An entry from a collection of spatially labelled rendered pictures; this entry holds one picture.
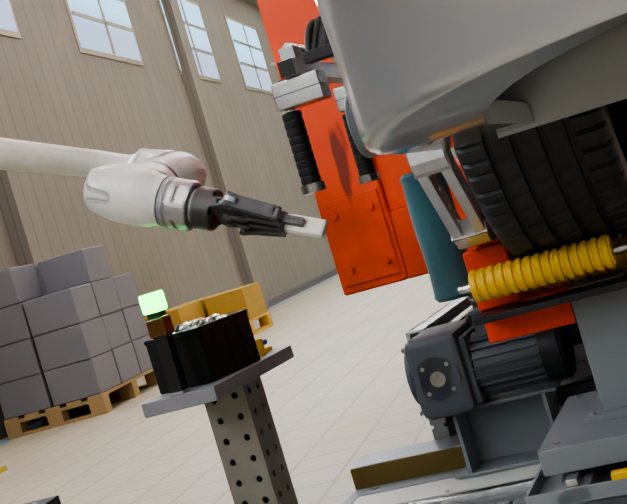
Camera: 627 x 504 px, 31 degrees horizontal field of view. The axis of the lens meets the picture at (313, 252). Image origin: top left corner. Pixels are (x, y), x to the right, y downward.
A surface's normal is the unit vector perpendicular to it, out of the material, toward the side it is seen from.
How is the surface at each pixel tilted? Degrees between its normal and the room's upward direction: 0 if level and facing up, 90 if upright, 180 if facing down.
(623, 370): 90
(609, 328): 90
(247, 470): 90
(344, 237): 90
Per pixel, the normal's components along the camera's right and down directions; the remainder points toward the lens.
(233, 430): -0.33, 0.11
